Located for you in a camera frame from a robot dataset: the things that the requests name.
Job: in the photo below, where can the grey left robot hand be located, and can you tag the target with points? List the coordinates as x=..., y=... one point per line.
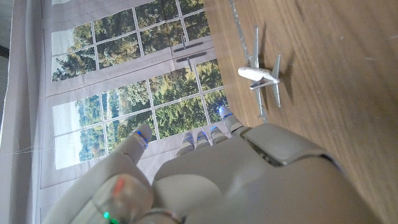
x=236, y=183

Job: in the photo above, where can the white toy airplane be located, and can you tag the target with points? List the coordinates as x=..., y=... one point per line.
x=253, y=73

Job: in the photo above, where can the printed window backdrop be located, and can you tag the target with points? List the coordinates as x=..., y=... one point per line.
x=124, y=77

